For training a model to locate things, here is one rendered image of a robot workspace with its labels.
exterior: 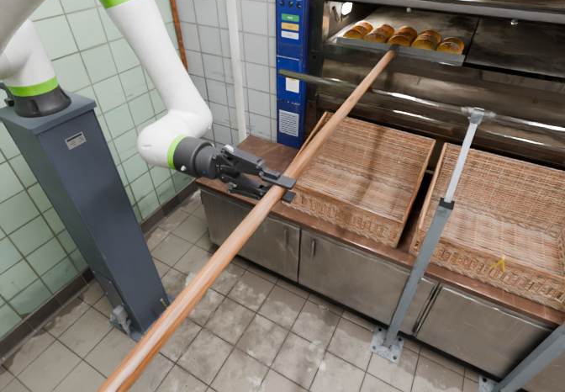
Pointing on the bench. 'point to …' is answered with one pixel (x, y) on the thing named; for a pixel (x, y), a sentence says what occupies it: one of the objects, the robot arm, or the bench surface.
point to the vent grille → (288, 123)
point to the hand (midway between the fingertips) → (279, 187)
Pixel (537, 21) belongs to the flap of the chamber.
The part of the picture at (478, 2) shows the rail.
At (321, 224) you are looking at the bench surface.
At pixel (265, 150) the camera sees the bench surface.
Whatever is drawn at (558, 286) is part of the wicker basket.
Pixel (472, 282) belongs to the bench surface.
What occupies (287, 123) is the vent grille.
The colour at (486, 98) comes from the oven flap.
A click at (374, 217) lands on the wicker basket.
